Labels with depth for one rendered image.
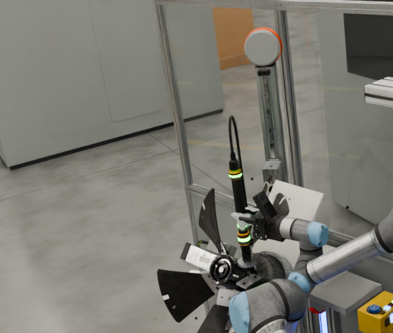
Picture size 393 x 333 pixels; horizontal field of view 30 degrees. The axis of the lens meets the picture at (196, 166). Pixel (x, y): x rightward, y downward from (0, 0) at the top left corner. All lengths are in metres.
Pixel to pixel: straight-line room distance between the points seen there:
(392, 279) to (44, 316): 2.65
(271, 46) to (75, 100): 5.05
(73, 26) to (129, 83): 0.88
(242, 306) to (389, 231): 0.49
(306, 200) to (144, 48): 5.34
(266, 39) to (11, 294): 3.14
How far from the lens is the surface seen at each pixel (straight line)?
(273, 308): 2.05
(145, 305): 4.95
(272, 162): 3.19
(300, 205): 2.94
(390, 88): 1.84
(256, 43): 3.07
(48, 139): 7.96
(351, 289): 3.21
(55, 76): 7.82
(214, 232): 2.84
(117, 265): 5.52
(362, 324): 2.72
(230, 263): 2.69
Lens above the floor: 2.56
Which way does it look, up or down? 21 degrees down
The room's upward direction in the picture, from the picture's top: 9 degrees counter-clockwise
